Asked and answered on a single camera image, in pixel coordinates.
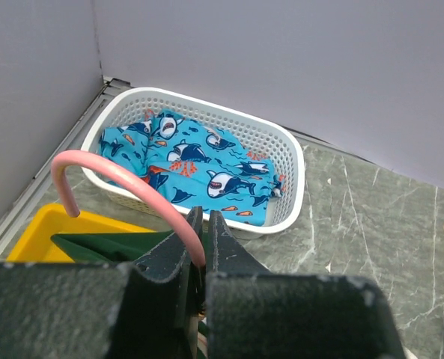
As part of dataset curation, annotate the pink wire hanger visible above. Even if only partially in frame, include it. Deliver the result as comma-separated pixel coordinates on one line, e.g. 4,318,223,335
51,150,206,269

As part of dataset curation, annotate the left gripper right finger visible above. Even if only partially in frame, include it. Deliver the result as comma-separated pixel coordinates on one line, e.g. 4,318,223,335
204,209,271,359

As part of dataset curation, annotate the white green t shirt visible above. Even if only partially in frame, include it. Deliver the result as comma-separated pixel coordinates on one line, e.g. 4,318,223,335
51,231,174,263

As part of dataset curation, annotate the blue shark print cloth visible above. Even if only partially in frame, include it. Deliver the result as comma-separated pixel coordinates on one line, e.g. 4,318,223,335
98,109,283,226

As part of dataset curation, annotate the white plastic basket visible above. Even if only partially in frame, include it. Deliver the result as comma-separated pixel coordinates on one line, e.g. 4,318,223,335
81,87,305,240

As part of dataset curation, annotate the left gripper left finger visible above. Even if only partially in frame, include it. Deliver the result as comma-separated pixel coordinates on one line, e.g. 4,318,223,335
131,206,204,359

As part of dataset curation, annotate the yellow plastic tray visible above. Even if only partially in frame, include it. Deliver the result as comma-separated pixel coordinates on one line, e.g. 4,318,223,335
6,203,152,263

